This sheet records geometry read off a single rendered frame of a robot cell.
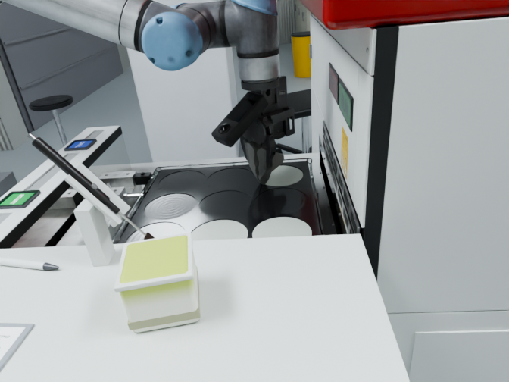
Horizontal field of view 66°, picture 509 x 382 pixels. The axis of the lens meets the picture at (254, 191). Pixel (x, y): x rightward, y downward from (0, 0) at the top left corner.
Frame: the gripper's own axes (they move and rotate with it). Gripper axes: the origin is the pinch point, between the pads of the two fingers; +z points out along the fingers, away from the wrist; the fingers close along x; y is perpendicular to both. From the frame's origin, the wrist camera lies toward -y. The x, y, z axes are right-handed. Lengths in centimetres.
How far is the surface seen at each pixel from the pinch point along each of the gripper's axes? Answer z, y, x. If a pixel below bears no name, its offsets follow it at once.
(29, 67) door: 28, 56, 446
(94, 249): -7.9, -36.6, -10.0
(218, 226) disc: 1.3, -15.1, -5.7
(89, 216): -12.9, -35.9, -10.6
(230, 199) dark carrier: 1.3, -7.8, 0.1
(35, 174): -4.8, -34.0, 30.6
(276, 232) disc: 1.3, -9.7, -14.6
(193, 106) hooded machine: 38, 94, 178
